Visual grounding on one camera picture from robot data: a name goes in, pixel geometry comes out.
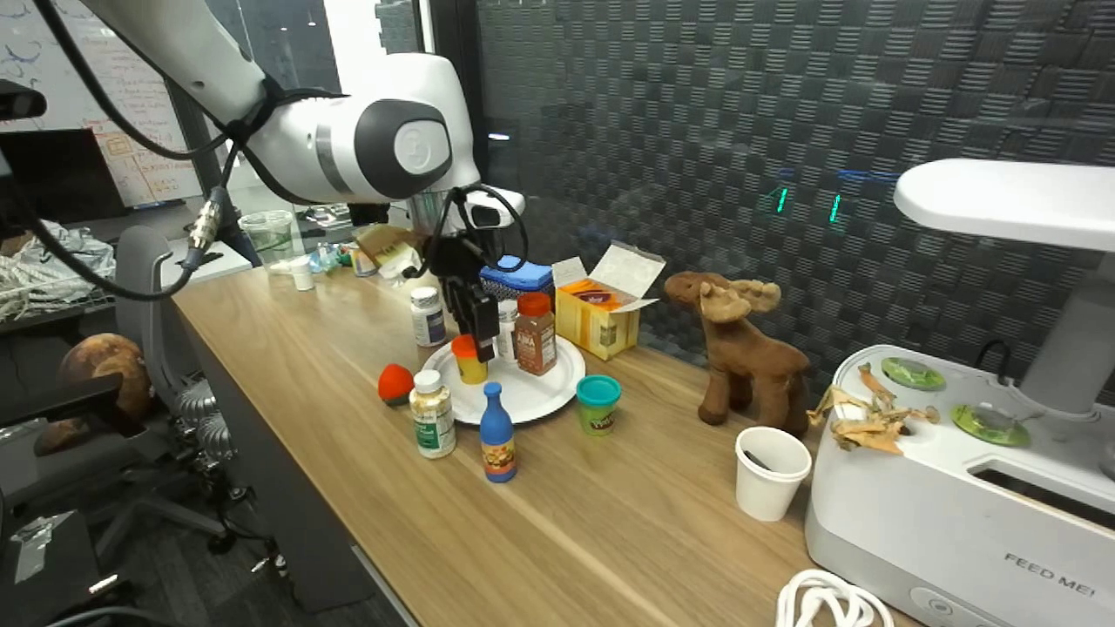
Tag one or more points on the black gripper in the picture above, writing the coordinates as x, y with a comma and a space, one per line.
465, 265

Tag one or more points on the small white pill bottle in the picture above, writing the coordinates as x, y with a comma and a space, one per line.
506, 337

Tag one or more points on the large white pill bottle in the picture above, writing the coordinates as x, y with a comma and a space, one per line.
428, 322

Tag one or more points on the orange lid putty tub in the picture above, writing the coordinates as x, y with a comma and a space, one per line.
467, 369

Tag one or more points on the brown spice bottle orange cap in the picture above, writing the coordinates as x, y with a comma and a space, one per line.
535, 343

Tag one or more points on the orange plush ball toy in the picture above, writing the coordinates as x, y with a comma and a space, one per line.
394, 385

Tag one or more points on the white round plate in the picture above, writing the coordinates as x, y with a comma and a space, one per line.
523, 395

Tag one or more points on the brown moose plush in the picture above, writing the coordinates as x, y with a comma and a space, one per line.
754, 361

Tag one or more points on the blue folded cloth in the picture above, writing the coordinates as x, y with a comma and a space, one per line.
523, 275

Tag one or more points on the grey woven basket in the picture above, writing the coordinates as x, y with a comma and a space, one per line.
543, 307

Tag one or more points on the white bottle green label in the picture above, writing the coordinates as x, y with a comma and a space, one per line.
433, 424

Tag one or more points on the yellow cardboard box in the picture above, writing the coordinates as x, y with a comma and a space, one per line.
599, 325

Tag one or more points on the small blue bottle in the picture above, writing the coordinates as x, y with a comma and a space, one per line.
498, 437

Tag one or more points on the teal lid putty tub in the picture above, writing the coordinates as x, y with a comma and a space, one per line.
600, 402

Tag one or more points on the small white cup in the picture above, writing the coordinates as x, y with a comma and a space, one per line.
303, 277

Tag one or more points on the clear plastic container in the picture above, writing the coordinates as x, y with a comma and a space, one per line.
273, 238

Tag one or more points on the white paper cup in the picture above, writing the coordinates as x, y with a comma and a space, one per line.
769, 482

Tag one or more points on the brown furry object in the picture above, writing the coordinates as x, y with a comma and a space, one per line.
105, 369

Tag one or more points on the dried brown plant stems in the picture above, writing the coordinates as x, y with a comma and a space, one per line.
866, 433

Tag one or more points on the grey crumpled cloth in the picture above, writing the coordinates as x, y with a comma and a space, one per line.
48, 275

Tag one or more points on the black office chair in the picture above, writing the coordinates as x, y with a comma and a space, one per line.
48, 466

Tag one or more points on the white planter appliance with lamp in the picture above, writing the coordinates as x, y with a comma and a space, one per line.
930, 523

